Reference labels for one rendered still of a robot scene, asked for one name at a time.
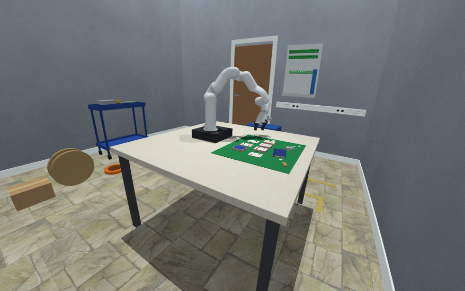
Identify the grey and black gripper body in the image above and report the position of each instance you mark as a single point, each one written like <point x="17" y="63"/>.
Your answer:
<point x="261" y="118"/>

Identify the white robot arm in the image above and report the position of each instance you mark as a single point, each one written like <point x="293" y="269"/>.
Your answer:
<point x="218" y="85"/>

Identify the green felt mat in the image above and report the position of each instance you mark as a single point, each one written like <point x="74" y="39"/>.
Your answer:
<point x="267" y="160"/>

